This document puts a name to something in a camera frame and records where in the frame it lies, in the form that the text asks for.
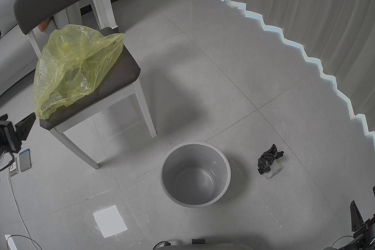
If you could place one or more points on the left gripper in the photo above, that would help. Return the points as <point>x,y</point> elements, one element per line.
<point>10,137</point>

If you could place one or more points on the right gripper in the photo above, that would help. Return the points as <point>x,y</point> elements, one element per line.
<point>367,229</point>

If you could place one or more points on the yellow plastic bag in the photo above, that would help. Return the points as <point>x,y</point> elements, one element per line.
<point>73,67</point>

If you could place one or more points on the black plastic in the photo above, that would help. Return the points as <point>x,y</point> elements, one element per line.
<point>266,161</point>

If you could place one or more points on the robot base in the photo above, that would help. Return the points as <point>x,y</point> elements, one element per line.
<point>222,248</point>

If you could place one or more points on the white trash bin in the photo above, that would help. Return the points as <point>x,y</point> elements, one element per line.
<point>196,175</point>

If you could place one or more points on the pale grey sofa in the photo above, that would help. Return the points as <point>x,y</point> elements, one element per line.
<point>11,46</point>

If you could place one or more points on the white power adapter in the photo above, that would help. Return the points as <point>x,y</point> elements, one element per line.
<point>9,243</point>

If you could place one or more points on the white curtain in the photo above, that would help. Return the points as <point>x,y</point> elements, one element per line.
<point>307,8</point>

